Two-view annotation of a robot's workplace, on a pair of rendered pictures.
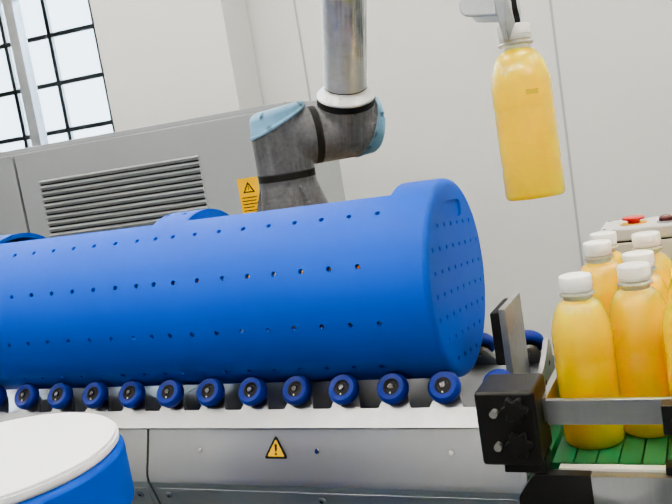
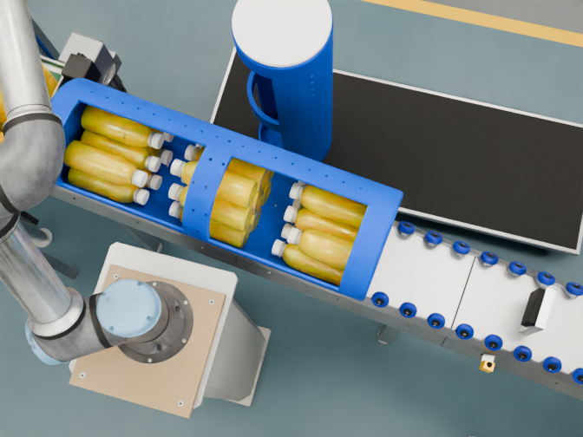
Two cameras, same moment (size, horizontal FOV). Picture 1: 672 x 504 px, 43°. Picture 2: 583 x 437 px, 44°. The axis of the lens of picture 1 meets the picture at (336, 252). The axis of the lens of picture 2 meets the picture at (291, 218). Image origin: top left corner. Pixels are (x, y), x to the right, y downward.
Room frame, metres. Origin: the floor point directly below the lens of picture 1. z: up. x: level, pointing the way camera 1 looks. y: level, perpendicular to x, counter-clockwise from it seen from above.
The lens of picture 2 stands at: (1.94, 0.46, 2.79)
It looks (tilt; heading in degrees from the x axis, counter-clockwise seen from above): 75 degrees down; 187
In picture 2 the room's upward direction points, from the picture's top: 11 degrees counter-clockwise
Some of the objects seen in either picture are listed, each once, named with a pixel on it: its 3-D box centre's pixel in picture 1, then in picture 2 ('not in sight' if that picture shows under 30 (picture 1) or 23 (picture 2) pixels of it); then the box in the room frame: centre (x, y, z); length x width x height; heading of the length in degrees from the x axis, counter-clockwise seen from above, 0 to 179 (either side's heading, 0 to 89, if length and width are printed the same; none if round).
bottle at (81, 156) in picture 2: not in sight; (104, 165); (1.30, -0.06, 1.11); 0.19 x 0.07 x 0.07; 65
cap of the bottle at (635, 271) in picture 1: (633, 271); not in sight; (1.00, -0.35, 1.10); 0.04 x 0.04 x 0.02
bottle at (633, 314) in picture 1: (643, 353); not in sight; (1.00, -0.35, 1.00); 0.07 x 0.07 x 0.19
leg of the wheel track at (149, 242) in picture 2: not in sight; (134, 228); (1.26, -0.19, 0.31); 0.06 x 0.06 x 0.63; 65
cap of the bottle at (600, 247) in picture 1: (597, 247); not in sight; (1.20, -0.37, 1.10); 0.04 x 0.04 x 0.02
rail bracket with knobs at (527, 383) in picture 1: (516, 422); (81, 75); (0.97, -0.18, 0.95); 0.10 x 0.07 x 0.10; 155
